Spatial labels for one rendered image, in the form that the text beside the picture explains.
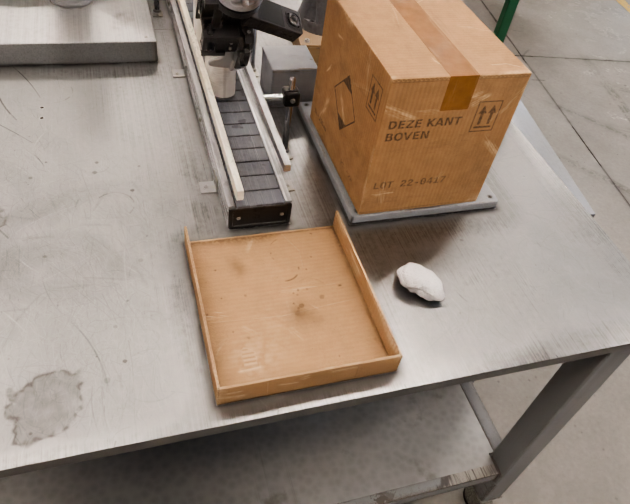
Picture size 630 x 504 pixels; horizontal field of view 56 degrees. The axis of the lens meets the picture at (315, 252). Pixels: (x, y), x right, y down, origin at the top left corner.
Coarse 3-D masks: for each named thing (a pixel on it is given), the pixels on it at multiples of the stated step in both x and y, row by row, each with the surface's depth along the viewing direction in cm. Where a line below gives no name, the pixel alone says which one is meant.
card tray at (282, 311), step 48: (240, 240) 100; (288, 240) 101; (336, 240) 103; (240, 288) 93; (288, 288) 94; (336, 288) 95; (240, 336) 86; (288, 336) 88; (336, 336) 89; (384, 336) 88; (240, 384) 77; (288, 384) 80
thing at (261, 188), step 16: (176, 0) 145; (192, 0) 146; (192, 16) 141; (240, 96) 121; (208, 112) 120; (224, 112) 116; (240, 112) 117; (240, 128) 113; (256, 128) 114; (240, 144) 110; (256, 144) 110; (224, 160) 106; (240, 160) 107; (256, 160) 107; (240, 176) 104; (256, 176) 104; (272, 176) 105; (256, 192) 101; (272, 192) 102; (240, 208) 99
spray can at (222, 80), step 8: (216, 56) 112; (216, 72) 114; (224, 72) 114; (232, 72) 115; (216, 80) 116; (224, 80) 116; (232, 80) 117; (216, 88) 117; (224, 88) 117; (232, 88) 118; (216, 96) 118; (224, 96) 118; (232, 96) 119
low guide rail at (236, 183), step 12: (180, 0) 138; (192, 36) 128; (192, 48) 126; (204, 72) 118; (204, 84) 116; (216, 108) 111; (216, 120) 108; (216, 132) 108; (228, 144) 104; (228, 156) 101; (228, 168) 101; (240, 180) 98; (240, 192) 96
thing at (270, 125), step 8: (248, 64) 114; (248, 72) 112; (248, 80) 112; (256, 80) 110; (256, 88) 108; (256, 96) 107; (264, 104) 105; (264, 112) 103; (264, 120) 103; (272, 120) 102; (272, 128) 101; (272, 136) 99; (280, 144) 98; (280, 152) 96; (280, 160) 96; (288, 160) 95; (288, 168) 95
